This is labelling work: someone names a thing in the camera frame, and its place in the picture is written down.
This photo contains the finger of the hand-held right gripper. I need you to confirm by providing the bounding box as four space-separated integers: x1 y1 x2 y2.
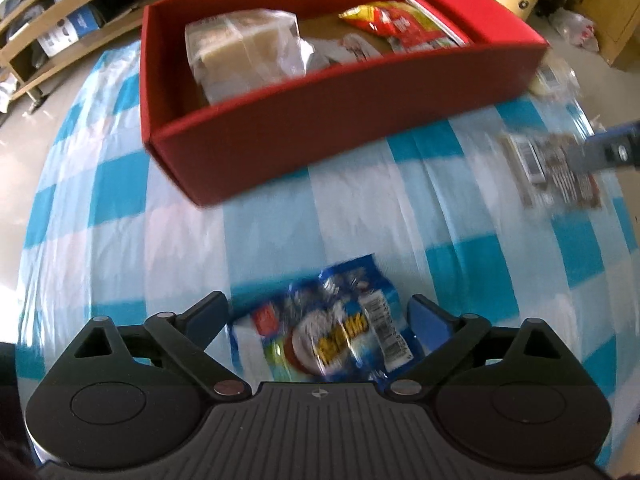
565 119 640 173

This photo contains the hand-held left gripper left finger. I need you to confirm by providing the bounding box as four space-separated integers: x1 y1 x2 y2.
74 290 252 397

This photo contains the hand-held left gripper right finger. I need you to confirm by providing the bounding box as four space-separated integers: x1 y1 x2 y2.
390 295 581 397

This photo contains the brown snack packet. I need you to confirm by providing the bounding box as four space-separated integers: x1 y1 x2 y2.
500 130 603 211

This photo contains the blue snack packet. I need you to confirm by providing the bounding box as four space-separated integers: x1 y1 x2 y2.
229 252 431 391

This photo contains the red cardboard box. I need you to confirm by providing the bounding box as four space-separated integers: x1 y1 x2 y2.
140 0 551 207

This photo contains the red yellow snack packet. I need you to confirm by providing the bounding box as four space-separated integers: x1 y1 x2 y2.
339 1 473 51

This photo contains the clear bread packet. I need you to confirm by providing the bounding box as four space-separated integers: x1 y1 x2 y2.
184 8 313 106

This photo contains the grey spicy strip snack pouch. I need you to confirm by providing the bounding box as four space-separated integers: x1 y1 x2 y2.
300 32 396 68

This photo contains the clear snack packet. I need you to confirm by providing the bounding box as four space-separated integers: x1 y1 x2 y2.
530 57 581 98

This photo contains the blue checkered tablecloth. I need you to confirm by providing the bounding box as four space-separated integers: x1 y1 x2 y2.
15 40 640 480

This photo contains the white plastic bag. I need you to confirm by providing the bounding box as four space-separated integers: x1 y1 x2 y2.
549 7 600 52
0 71 17 113

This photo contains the wooden media cabinet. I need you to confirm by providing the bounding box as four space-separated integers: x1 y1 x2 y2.
0 0 640 111

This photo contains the blue white carton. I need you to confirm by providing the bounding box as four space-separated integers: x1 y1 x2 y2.
37 4 103 58

